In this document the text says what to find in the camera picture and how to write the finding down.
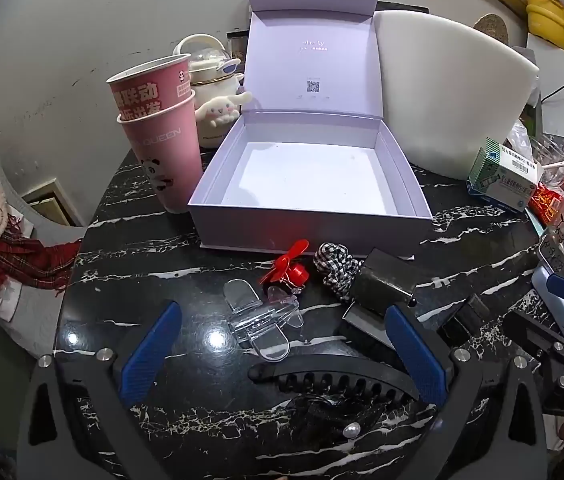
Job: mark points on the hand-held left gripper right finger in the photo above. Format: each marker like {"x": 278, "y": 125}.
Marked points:
{"x": 415, "y": 352}

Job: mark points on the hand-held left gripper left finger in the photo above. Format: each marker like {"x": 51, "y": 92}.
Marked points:
{"x": 152, "y": 352}

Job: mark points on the pale blue case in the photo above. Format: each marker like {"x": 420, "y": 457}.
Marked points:
{"x": 554, "y": 310}

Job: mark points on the black cosmetic box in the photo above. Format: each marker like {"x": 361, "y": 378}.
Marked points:
{"x": 381, "y": 280}

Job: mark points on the black claw hair clip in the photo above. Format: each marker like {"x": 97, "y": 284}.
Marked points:
{"x": 337, "y": 370}

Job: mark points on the black white gingham scrunchie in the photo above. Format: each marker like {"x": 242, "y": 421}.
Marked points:
{"x": 334, "y": 267}

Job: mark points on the red mini fan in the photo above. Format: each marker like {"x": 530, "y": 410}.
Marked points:
{"x": 289, "y": 272}

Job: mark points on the lavender gift box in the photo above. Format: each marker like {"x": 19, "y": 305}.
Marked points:
{"x": 312, "y": 170}

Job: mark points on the small black case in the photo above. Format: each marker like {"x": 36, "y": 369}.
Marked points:
{"x": 466, "y": 320}

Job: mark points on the red snack packet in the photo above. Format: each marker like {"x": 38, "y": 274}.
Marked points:
{"x": 544, "y": 205}

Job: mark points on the black lace bow hair clip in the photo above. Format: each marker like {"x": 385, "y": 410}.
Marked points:
{"x": 322, "y": 417}

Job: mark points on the clear plastic hair clip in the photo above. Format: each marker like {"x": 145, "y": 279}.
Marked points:
{"x": 262, "y": 320}

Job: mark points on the blue white medicine box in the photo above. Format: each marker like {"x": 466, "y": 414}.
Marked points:
{"x": 501, "y": 192}

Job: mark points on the grey chair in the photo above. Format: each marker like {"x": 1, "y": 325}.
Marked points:
{"x": 37, "y": 320}

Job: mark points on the clear glass cup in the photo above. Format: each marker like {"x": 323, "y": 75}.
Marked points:
{"x": 551, "y": 160}

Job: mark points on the green white medicine box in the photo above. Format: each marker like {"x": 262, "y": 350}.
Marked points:
{"x": 506, "y": 160}

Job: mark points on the red plaid scarf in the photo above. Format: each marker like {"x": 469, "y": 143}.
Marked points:
{"x": 27, "y": 260}

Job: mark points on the white cabinet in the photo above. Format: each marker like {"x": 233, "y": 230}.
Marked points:
{"x": 561, "y": 110}

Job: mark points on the white foam board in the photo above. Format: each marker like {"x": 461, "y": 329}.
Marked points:
{"x": 451, "y": 95}

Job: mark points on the white puppy figure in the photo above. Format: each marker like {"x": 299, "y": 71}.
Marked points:
{"x": 222, "y": 110}

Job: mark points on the woven coaster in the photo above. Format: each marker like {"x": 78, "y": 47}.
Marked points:
{"x": 490, "y": 26}

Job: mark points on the white kettle-shaped bottle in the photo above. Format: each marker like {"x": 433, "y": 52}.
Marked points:
{"x": 207, "y": 60}

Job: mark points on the glass jar black lid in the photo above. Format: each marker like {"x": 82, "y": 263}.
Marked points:
{"x": 237, "y": 50}

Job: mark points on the black slate board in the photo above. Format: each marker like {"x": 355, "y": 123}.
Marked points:
{"x": 401, "y": 6}

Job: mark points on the beige wooden frame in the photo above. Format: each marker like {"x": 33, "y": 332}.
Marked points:
{"x": 52, "y": 200}

